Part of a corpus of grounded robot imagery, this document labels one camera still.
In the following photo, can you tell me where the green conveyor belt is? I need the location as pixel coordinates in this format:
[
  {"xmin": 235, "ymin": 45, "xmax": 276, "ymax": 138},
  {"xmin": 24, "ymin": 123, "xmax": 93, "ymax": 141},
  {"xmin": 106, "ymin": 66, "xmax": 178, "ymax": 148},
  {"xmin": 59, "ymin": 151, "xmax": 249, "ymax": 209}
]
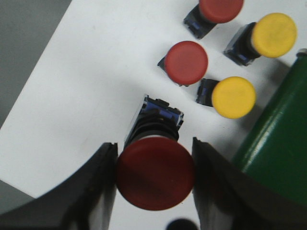
[{"xmin": 232, "ymin": 48, "xmax": 307, "ymax": 206}]

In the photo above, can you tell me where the yellow mushroom push button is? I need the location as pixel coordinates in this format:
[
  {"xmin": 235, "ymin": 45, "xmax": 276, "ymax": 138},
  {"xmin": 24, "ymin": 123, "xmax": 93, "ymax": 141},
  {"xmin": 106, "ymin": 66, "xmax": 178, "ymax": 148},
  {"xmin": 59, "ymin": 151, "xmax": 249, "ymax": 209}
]
[
  {"xmin": 224, "ymin": 12, "xmax": 298, "ymax": 66},
  {"xmin": 196, "ymin": 76, "xmax": 257, "ymax": 119}
]

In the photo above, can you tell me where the black push button base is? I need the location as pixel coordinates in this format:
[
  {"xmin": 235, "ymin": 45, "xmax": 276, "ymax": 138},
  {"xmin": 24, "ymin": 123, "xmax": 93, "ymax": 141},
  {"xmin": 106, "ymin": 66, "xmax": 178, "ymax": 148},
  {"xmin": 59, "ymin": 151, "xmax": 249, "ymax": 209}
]
[{"xmin": 183, "ymin": 0, "xmax": 244, "ymax": 39}]

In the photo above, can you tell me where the red mushroom push button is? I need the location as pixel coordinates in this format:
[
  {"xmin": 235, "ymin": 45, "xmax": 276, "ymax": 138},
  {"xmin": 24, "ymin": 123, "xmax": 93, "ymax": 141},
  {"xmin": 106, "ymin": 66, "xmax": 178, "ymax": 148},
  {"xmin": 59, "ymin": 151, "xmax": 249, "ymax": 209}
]
[
  {"xmin": 116, "ymin": 95, "xmax": 195, "ymax": 211},
  {"xmin": 157, "ymin": 41, "xmax": 209, "ymax": 86}
]

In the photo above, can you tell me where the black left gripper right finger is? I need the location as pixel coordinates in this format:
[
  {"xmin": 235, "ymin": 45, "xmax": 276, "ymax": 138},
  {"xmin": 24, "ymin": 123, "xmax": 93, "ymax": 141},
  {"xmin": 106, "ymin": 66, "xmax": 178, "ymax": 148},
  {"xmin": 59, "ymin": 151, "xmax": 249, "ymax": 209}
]
[{"xmin": 192, "ymin": 138, "xmax": 307, "ymax": 230}]

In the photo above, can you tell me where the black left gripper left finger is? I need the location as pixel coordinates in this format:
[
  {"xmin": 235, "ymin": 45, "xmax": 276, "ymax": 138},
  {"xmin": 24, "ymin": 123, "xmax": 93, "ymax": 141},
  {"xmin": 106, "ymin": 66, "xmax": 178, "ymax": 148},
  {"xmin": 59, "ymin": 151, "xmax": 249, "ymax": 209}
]
[{"xmin": 0, "ymin": 143, "xmax": 118, "ymax": 230}]

